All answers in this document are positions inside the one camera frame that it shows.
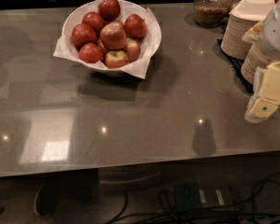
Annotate black cables under table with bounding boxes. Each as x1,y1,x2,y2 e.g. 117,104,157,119
104,173,280,224

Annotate black mat under plates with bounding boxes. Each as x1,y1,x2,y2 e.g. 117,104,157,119
220,49,253,95

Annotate red apple top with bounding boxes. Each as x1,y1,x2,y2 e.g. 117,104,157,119
98,0,120,21

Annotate blue power box under table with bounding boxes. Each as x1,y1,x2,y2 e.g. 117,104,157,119
174,183,202,212

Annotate yellow-red apple front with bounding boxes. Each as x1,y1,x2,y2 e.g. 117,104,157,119
105,50,129,69

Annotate glass jar with grains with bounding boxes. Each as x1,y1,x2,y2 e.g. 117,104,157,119
193,0,231,28

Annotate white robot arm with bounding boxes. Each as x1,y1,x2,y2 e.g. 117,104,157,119
245,0,280,123

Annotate red apple front left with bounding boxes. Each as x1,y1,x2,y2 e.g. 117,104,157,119
78,43,105,63

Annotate large red-yellow apple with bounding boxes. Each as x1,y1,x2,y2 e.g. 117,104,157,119
100,21,126,50

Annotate pale red apple right front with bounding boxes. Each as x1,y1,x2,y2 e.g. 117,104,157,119
124,37,141,62

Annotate short stack of paper plates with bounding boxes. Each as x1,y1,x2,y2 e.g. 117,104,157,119
241,44,272,84

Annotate tall stack of paper plates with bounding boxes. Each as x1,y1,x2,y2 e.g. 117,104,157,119
220,14,256,60

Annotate red apple upper left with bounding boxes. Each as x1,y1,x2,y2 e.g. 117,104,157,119
82,11,105,33

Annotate white paper bowl liner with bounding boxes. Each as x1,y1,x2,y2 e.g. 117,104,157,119
52,0,162,80

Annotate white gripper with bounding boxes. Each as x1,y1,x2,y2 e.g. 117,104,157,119
245,61,280,123

